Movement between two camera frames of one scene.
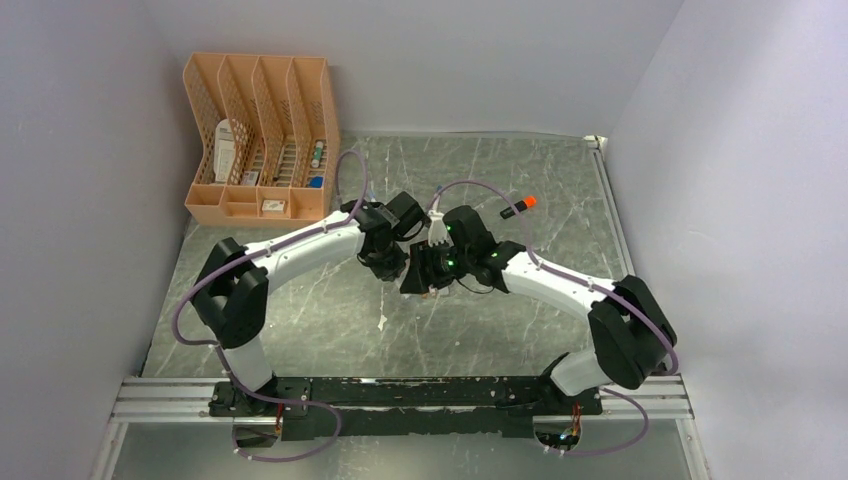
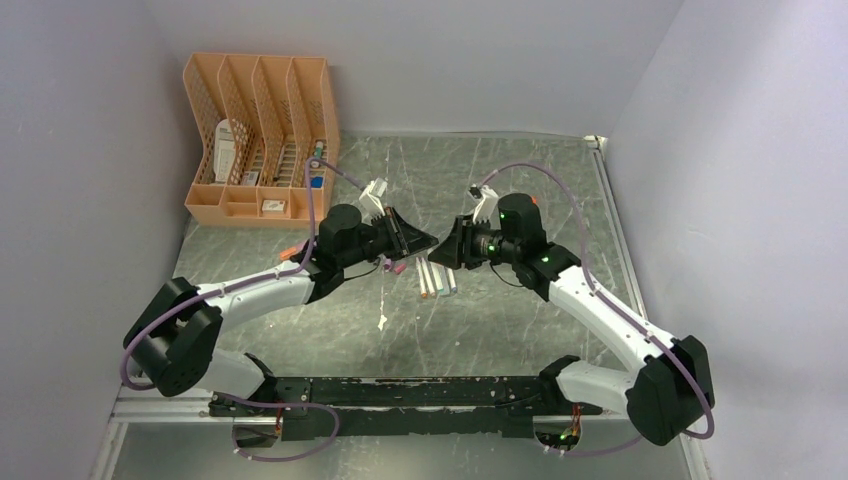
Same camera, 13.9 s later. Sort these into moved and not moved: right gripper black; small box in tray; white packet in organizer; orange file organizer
Moved: right gripper black
Not moved: white packet in organizer; small box in tray; orange file organizer
